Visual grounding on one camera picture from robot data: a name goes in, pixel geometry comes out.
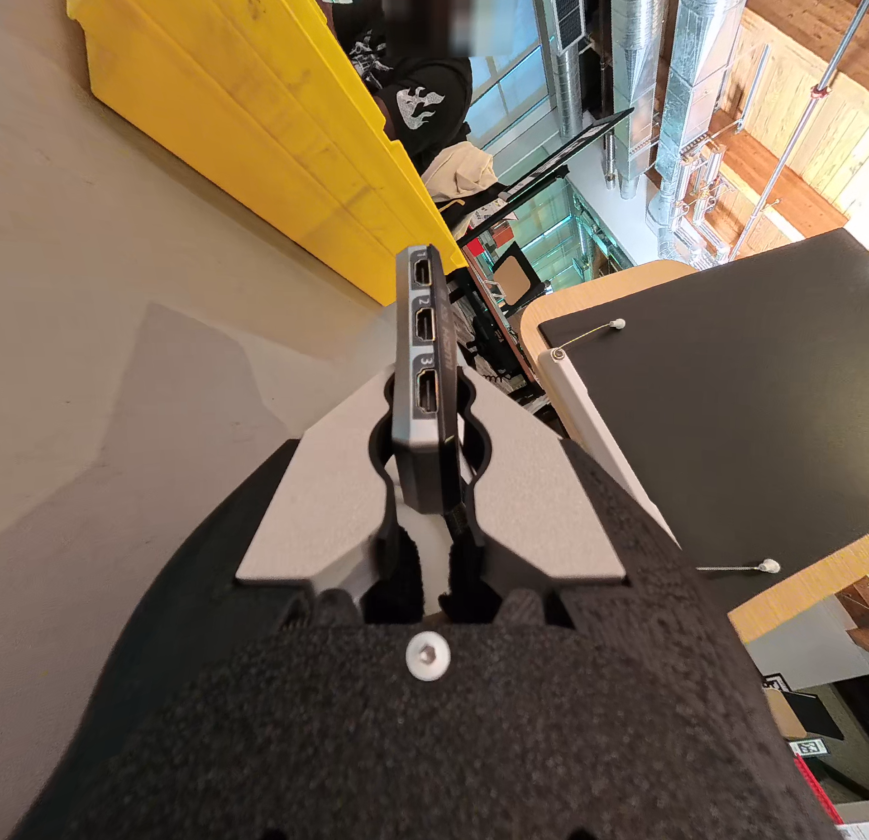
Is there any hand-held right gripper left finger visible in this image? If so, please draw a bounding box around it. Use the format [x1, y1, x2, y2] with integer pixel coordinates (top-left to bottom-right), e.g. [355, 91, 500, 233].
[235, 370, 408, 620]

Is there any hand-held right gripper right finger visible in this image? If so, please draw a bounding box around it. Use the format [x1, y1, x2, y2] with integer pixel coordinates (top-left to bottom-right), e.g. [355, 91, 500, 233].
[444, 370, 627, 622]

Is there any thin black hub cable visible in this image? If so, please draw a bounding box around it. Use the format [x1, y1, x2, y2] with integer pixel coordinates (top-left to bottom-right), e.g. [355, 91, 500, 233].
[443, 494, 476, 563]

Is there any grey HDMI hub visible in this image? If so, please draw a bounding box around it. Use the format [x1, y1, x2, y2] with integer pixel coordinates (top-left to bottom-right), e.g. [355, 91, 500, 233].
[392, 244, 473, 515]

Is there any grey desk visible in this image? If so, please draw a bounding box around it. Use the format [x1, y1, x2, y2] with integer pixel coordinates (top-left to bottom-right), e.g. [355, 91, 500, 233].
[0, 0, 435, 840]

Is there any black board with wooden rim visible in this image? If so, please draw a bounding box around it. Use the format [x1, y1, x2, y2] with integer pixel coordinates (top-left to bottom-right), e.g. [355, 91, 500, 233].
[519, 228, 869, 644]

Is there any brown back chair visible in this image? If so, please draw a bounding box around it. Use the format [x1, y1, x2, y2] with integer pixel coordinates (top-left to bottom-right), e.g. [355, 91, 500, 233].
[490, 243, 544, 311]

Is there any beige cloth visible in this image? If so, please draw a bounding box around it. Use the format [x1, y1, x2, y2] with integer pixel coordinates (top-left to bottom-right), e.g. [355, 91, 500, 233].
[421, 141, 509, 206]

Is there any yellow plastic bin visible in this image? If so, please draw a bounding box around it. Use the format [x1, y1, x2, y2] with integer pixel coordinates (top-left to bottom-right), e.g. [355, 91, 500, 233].
[64, 0, 469, 308]

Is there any metal pipe with red clamp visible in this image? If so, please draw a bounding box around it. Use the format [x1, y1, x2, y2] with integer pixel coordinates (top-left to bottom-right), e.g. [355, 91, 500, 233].
[730, 12, 869, 264]

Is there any white ceiling vent grille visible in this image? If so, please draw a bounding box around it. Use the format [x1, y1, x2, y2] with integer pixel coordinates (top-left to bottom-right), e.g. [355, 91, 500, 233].
[549, 0, 589, 52]

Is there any silver ribbed air duct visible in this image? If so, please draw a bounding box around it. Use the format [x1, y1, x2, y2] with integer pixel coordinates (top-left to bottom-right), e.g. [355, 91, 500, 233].
[607, 0, 663, 199]

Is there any silver foil-wrapped duct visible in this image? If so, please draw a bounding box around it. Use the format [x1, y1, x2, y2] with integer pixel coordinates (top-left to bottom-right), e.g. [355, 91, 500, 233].
[655, 0, 754, 196]

